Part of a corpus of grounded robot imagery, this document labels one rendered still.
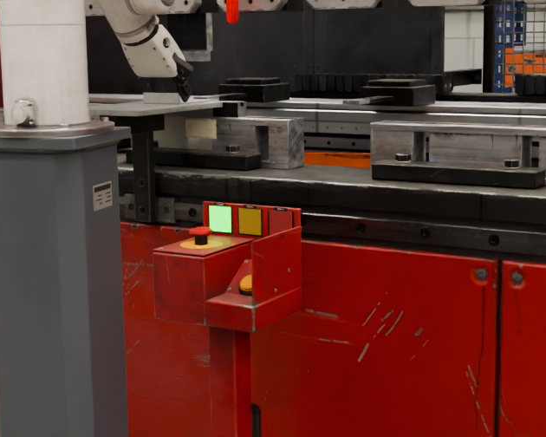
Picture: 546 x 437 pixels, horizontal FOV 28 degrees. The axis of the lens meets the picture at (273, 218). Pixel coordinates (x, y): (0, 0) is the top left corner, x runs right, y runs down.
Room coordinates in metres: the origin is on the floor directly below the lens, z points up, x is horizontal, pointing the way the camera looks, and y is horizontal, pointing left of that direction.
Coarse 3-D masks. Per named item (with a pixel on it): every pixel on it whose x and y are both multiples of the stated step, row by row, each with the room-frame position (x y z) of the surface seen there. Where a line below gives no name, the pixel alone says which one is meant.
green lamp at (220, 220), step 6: (210, 210) 1.91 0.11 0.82; (216, 210) 1.90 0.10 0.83; (222, 210) 1.89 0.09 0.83; (228, 210) 1.89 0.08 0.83; (210, 216) 1.91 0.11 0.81; (216, 216) 1.90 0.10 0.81; (222, 216) 1.89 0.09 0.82; (228, 216) 1.89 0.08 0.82; (210, 222) 1.91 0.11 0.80; (216, 222) 1.90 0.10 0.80; (222, 222) 1.89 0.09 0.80; (228, 222) 1.89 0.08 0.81; (216, 228) 1.90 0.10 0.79; (222, 228) 1.89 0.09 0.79; (228, 228) 1.89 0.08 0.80
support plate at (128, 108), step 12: (96, 108) 2.02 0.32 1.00; (108, 108) 2.02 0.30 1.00; (120, 108) 2.01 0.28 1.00; (132, 108) 2.01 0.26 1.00; (144, 108) 2.00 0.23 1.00; (156, 108) 2.00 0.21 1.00; (168, 108) 2.02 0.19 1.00; (180, 108) 2.05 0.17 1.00; (192, 108) 2.08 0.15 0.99; (204, 108) 2.11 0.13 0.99
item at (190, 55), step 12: (168, 24) 2.25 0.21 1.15; (180, 24) 2.23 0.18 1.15; (192, 24) 2.21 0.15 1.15; (204, 24) 2.20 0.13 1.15; (180, 36) 2.23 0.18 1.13; (192, 36) 2.21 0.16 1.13; (204, 36) 2.20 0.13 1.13; (180, 48) 2.23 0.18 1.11; (192, 48) 2.21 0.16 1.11; (204, 48) 2.20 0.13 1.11; (192, 60) 2.23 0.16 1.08; (204, 60) 2.21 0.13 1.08
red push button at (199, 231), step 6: (192, 228) 1.82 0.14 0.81; (198, 228) 1.81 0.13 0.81; (204, 228) 1.81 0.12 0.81; (210, 228) 1.82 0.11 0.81; (192, 234) 1.80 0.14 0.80; (198, 234) 1.80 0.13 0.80; (204, 234) 1.80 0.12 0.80; (210, 234) 1.81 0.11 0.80; (198, 240) 1.81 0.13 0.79; (204, 240) 1.81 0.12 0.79
